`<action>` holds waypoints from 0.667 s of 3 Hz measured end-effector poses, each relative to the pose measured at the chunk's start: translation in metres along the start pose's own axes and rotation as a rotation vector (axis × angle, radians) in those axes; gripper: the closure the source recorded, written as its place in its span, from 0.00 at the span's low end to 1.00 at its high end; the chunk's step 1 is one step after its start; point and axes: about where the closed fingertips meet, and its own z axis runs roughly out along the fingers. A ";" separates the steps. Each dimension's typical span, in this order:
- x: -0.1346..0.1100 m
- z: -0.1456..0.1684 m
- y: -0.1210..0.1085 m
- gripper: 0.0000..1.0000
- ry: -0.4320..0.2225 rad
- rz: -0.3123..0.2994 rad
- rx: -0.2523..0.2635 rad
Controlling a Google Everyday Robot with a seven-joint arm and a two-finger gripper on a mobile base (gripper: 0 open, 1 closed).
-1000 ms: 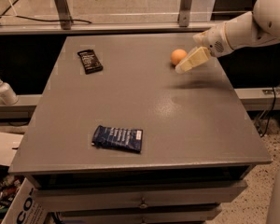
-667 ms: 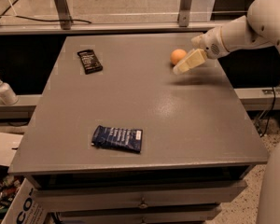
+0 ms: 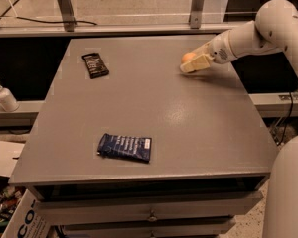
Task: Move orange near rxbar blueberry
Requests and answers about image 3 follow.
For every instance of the orange fruit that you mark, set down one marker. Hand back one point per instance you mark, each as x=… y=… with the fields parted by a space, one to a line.
x=187 y=56

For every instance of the metal railing frame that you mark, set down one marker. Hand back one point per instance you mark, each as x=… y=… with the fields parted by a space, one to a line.
x=73 y=18

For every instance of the white pump lotion bottle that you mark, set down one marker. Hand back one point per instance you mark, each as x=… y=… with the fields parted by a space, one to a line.
x=7 y=100

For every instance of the black snack bar wrapper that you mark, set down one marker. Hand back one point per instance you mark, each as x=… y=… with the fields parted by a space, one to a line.
x=95 y=65

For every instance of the blue rxbar blueberry wrapper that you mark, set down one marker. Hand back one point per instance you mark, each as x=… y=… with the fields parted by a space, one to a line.
x=125 y=147

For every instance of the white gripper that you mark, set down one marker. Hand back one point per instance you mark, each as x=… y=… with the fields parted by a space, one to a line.
x=219 y=51

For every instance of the white cardboard box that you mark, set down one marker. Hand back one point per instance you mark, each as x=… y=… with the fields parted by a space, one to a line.
x=26 y=222

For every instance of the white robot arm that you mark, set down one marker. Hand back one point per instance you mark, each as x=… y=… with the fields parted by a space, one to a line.
x=274 y=29

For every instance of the grey drawer cabinet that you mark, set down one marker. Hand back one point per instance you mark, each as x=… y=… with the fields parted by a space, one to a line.
x=210 y=150

